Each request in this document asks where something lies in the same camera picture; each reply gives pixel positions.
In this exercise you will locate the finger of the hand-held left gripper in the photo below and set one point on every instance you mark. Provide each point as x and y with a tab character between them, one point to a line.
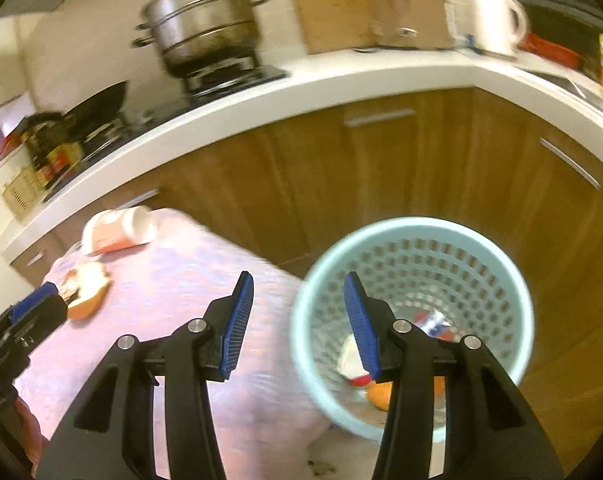
36	305

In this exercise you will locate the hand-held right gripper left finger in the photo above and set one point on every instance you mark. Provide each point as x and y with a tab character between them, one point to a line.
236	325

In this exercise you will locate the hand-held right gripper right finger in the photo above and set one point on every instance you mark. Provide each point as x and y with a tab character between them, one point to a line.
361	330

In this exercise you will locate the white paper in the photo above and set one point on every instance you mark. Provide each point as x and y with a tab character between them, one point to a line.
351	357

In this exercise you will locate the yellow fruit peel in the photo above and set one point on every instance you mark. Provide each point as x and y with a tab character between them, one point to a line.
88	292

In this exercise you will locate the teal plastic basket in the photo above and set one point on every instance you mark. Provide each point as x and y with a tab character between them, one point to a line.
306	340

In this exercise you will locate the orange sweet potato piece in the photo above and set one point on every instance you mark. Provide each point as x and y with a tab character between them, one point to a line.
379	395

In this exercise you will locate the red blue snack wrapper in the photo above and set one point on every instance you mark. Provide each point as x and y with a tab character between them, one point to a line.
436	325

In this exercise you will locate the patterned pink tablecloth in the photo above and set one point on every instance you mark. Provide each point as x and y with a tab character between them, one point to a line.
181	290

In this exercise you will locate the orange paper cup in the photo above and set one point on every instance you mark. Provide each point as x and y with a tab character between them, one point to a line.
111	232

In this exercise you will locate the yellow plastic basket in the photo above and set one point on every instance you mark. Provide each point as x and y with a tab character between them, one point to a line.
23	192

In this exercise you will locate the wooden kitchen cabinet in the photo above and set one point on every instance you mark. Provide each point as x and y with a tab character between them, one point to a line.
331	175

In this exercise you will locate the black wok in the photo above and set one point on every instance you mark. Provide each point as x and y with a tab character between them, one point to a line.
96	110

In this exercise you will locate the black gas stove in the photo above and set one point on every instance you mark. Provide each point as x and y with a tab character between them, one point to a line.
221	85

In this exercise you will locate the steel steamer pot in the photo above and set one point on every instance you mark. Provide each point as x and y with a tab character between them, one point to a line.
206	15

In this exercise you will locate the beige slow cooker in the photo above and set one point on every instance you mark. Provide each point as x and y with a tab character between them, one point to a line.
411	15

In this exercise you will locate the steel sink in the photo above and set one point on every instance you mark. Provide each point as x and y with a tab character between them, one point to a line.
576	90

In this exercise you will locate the wooden cutting board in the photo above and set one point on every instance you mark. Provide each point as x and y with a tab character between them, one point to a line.
331	5

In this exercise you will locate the white electric kettle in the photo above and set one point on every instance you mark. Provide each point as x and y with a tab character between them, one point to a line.
491	22

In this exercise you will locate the red plastic tray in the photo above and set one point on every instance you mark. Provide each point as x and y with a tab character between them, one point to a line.
551	52

